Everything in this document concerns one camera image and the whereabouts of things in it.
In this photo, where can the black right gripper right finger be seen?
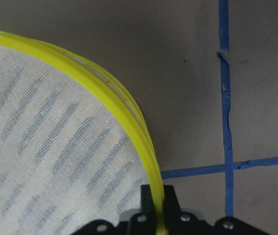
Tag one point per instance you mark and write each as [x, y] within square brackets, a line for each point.
[171, 210]

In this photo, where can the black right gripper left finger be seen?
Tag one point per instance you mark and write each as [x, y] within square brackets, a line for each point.
[144, 221]

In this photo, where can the yellow rimmed top steamer layer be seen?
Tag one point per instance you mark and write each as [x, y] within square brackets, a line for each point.
[119, 102]

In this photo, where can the yellow rimmed steamer layer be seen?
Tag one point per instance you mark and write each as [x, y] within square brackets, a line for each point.
[116, 98]
[119, 102]

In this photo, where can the white mesh steamer liner cloth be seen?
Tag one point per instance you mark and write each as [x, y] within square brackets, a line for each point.
[48, 142]

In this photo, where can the yellow rimmed bottom steamer layer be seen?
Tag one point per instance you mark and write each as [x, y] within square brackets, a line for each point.
[116, 98]

